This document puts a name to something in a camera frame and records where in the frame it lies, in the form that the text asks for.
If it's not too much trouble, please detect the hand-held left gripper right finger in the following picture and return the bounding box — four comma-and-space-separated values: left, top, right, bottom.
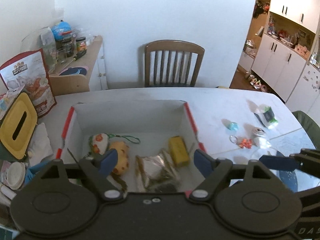
189, 149, 274, 202

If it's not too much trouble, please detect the tan dog plush toy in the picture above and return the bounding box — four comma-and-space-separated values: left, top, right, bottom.
109, 141, 130, 175

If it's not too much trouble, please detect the blue whale mouse pad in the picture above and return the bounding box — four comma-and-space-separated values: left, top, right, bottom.
59, 66, 90, 76

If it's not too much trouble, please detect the wooden side cabinet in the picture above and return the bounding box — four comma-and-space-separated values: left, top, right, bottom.
49, 35, 108, 97

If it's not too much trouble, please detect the white wall cabinet unit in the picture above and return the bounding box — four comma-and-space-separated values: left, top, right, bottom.
251, 0, 320, 110

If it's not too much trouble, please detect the black handled screwdriver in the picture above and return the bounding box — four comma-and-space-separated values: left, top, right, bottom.
59, 49, 87, 67

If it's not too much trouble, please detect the white paper tissue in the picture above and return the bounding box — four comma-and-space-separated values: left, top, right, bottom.
26, 122, 54, 159

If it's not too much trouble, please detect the clear packet of dark bits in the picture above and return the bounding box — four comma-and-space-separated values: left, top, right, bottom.
144, 177, 178, 193

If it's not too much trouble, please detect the clear plastic bag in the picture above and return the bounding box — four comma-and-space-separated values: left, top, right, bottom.
40, 26, 58, 73

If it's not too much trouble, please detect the blue globe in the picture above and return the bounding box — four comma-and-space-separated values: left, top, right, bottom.
51, 20, 73, 42

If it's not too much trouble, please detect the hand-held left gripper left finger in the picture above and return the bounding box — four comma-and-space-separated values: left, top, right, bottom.
40, 148, 125, 202

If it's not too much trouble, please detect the brown wooden chair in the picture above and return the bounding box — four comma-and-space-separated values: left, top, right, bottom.
144, 39, 205, 88

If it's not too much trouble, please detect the yellow lidded tissue box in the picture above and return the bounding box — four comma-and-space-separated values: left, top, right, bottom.
0, 92, 38, 162

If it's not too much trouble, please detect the pastel coloured packet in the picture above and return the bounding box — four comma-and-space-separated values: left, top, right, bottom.
0, 94, 15, 115

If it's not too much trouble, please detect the orange label jar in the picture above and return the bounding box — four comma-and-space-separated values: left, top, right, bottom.
76, 37, 87, 53

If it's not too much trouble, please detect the silver foil packet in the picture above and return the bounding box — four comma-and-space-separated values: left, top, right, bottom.
135, 149, 180, 190

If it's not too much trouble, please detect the small yellow box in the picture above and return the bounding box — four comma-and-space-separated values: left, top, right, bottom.
168, 136, 190, 167

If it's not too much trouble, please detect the dark glass jar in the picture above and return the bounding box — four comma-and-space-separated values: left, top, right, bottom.
61, 37, 74, 58

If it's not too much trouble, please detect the blue cloth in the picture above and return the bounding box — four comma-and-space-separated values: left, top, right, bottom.
24, 160, 52, 183

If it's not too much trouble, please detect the light blue small object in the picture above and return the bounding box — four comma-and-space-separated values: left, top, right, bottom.
224, 120, 239, 131

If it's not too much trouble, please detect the pile of shoes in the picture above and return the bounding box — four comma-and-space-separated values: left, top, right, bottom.
245, 71, 269, 93

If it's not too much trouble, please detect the red and white snack bag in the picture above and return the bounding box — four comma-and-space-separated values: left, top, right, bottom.
0, 49, 57, 118

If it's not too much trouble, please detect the tissue pack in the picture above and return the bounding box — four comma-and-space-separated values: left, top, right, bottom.
247, 100, 279, 130

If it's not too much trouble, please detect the floral sachet with green tassel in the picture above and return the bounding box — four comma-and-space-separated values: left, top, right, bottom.
89, 133, 140, 155

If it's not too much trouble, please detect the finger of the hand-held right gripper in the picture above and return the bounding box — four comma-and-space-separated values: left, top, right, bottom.
259, 154, 304, 172

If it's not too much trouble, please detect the red cardboard box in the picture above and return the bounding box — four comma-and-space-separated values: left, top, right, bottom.
61, 100, 208, 195

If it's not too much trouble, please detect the orange charm keychain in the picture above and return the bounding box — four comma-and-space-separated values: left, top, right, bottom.
229, 135, 252, 149

